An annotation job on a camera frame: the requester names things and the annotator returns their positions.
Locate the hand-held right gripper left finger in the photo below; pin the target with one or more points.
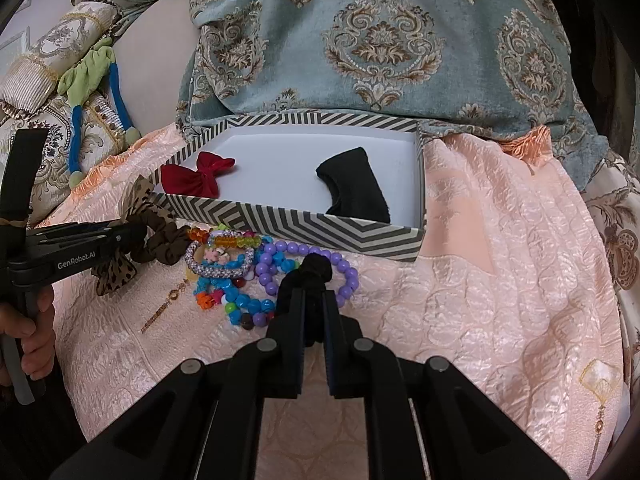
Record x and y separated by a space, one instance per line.
300 340

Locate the brown scrunchie with leopard bow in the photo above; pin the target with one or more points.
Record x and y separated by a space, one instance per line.
162 245

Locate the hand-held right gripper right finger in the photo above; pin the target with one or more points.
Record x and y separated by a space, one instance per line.
328 355

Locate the cream bolster pillow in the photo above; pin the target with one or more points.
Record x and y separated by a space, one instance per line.
55 45

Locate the cream floral cloth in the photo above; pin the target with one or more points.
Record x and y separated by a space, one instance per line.
617 240

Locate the red velvet bow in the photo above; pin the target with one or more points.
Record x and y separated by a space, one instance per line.
200 175

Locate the cream floral cushion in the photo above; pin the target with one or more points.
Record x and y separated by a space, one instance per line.
50 160

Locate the striped cardboard box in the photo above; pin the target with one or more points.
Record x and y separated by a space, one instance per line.
280 160

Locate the black cloth pouch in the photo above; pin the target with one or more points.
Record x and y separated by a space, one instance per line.
357 185

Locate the green and blue plush toy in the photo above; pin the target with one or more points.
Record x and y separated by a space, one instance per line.
85 72

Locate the teal damask cushion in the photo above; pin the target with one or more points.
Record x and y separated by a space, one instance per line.
380 35

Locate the pink quilted bedspread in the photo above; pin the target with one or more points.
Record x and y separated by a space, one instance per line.
475 285

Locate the person's left hand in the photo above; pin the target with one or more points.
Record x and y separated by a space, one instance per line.
42 320

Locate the black scrunchie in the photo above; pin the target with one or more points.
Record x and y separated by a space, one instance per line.
312 270

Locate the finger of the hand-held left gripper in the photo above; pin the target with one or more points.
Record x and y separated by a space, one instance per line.
90 232
65 262

